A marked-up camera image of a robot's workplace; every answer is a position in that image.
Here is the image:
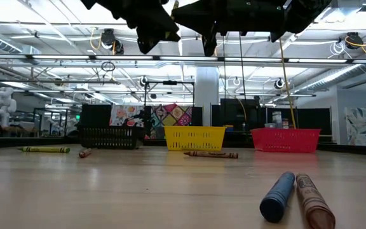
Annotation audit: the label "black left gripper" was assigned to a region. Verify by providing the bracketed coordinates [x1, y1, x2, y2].
[81, 0, 181, 54]

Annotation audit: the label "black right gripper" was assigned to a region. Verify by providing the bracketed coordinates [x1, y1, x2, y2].
[172, 0, 285, 57]

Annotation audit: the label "green crayon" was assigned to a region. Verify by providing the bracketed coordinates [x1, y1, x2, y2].
[17, 146, 71, 154]

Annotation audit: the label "white pillar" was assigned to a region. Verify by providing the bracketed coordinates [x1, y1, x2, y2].
[194, 66, 220, 127]

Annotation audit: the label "patchwork patterned cloth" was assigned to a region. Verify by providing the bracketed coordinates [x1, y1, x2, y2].
[151, 104, 193, 140]

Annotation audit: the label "black partition panel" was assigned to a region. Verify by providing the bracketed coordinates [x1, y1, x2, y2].
[81, 104, 112, 128]
[267, 107, 332, 136]
[211, 98, 268, 132]

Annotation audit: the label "floral patterned cloth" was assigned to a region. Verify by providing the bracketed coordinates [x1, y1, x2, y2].
[109, 105, 146, 128]

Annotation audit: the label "yellow plastic basket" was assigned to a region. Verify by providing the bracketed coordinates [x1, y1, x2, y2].
[164, 126, 227, 152]

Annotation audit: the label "stacked plastic containers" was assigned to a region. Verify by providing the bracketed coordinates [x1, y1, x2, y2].
[271, 111, 290, 130]

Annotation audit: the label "black plastic basket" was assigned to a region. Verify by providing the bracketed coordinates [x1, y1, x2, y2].
[76, 125, 146, 150]

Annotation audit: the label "red plastic basket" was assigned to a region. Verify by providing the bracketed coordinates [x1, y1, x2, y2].
[251, 128, 322, 154]

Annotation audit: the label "blue crayon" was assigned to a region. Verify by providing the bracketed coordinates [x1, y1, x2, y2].
[259, 172, 297, 223]

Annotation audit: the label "leaf patterned cloth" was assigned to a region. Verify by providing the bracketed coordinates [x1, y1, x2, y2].
[344, 104, 366, 148]

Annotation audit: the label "black hanging cable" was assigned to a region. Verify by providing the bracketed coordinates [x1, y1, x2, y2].
[238, 31, 247, 101]
[220, 34, 227, 100]

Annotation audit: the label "black frame stand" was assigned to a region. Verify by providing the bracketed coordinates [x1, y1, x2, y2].
[143, 81, 196, 141]

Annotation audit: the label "black ceiling cable reel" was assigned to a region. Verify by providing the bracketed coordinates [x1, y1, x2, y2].
[344, 31, 365, 50]
[100, 28, 125, 55]

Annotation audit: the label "yellow hanging cable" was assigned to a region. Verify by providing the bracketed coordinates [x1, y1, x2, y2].
[278, 38, 297, 130]

